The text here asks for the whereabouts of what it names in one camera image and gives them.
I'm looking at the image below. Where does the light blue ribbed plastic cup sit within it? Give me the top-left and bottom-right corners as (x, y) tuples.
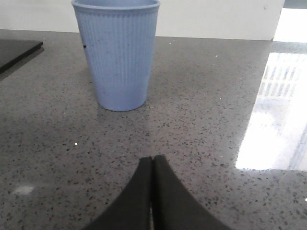
(71, 0), (160, 111)

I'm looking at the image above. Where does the black glass gas stove top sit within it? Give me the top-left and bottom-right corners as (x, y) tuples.
(0, 39), (43, 73)

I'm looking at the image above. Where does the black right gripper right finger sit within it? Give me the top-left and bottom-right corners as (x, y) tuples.
(152, 155), (230, 230)

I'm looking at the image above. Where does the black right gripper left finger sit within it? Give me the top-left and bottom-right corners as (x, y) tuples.
(84, 157), (153, 230)

